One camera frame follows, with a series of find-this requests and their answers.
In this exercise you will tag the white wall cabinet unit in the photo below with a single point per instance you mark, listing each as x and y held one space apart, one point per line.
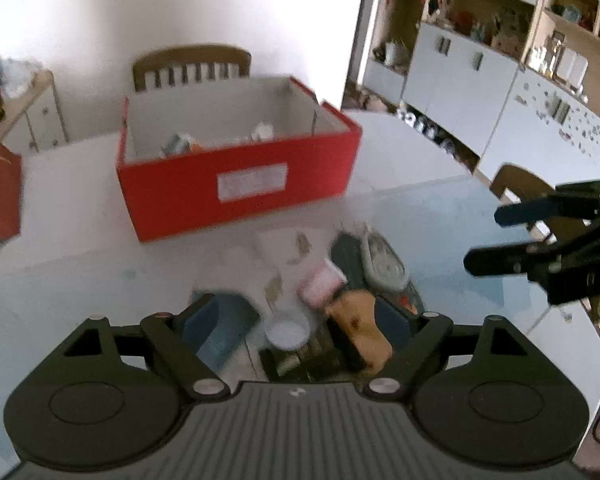
480 75

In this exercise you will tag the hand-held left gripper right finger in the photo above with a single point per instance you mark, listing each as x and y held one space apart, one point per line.
395 321

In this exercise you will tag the row of white shoes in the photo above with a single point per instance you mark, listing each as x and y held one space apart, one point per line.
425 127

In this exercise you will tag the tan round toy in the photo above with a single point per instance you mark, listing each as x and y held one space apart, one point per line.
362 327

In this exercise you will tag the white round lid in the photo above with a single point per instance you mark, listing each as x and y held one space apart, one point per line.
286 334

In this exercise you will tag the wooden chair with slat back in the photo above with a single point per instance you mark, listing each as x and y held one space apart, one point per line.
522 185
190 62

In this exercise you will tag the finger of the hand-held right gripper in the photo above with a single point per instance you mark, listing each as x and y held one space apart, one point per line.
525 212
505 261

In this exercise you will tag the white sideboard with wooden top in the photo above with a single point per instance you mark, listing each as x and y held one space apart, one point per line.
42 115

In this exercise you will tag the white plastic bag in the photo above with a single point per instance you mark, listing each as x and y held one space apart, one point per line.
20 77

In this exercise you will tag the red cardboard box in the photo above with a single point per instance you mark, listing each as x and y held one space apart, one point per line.
180 195

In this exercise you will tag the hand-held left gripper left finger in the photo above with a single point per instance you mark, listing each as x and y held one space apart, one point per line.
215 325

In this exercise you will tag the grey round gadget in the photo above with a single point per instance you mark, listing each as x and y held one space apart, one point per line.
382 262

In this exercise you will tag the pink and white small cup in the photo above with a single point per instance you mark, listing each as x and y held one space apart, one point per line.
322 280

